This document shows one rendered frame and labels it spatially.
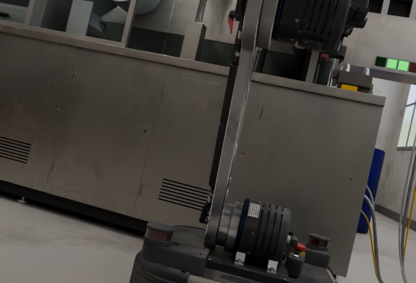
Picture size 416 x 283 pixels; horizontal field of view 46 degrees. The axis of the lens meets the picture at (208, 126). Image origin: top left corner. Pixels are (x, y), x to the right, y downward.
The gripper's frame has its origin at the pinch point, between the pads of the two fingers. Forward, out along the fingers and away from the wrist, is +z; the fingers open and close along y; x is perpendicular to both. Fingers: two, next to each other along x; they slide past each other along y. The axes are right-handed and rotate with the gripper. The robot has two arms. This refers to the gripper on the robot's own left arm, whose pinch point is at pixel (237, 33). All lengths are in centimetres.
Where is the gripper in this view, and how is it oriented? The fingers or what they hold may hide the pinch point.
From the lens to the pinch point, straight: 224.9
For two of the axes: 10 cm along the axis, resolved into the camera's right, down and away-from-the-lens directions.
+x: -2.1, 4.4, -8.8
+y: -9.7, -2.2, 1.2
